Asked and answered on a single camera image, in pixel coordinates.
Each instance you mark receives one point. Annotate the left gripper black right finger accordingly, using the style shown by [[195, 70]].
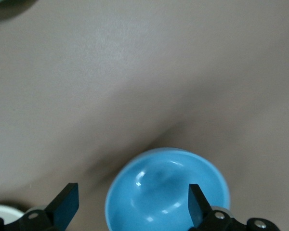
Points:
[[200, 211]]

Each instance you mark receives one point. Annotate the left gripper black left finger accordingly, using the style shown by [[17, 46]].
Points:
[[63, 207]]

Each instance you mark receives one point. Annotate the blue bowl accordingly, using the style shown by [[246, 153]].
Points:
[[159, 192]]

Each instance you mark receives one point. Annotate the cream toaster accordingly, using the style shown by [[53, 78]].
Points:
[[2, 211]]

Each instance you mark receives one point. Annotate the brown table cover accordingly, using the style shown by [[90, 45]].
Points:
[[135, 84]]

